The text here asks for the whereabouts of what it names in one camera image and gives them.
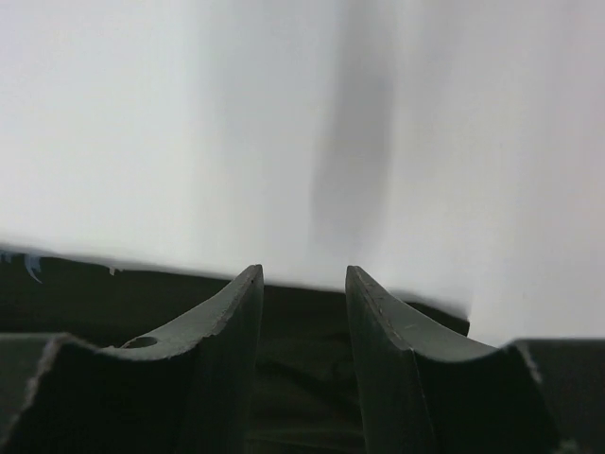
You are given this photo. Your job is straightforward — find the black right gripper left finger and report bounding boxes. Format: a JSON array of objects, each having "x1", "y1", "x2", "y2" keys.
[{"x1": 1, "y1": 265, "x2": 264, "y2": 453}]

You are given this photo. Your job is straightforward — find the black t shirt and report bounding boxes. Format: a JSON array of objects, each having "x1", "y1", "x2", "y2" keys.
[{"x1": 0, "y1": 243, "x2": 472, "y2": 454}]

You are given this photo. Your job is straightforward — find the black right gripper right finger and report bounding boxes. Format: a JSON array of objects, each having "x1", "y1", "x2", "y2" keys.
[{"x1": 346, "y1": 266, "x2": 604, "y2": 453}]

